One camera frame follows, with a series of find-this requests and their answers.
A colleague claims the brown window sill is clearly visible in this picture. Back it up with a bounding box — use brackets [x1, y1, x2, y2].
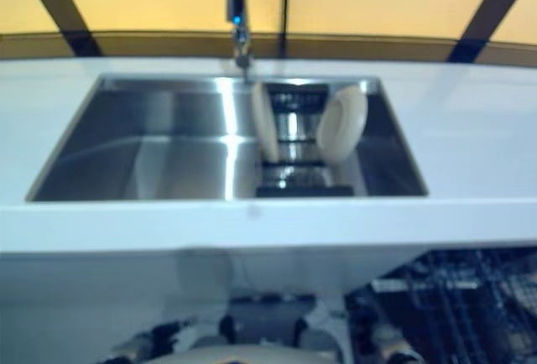
[0, 30, 537, 63]

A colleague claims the cream ceramic plate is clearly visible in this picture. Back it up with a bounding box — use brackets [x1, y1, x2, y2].
[251, 81, 280, 164]
[316, 85, 369, 164]

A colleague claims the dark wire dishwasher rack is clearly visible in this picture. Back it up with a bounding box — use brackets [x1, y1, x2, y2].
[347, 248, 537, 364]

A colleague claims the stainless steel sink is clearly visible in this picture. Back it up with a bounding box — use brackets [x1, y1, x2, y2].
[24, 72, 429, 204]

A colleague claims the cream robot torso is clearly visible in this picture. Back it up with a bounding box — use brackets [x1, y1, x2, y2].
[180, 292, 341, 364]

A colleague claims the left robot hand dark glove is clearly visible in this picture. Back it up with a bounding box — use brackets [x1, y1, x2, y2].
[154, 317, 198, 342]

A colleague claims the black sink dish rack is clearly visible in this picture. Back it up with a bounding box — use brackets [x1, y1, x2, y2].
[251, 81, 356, 198]

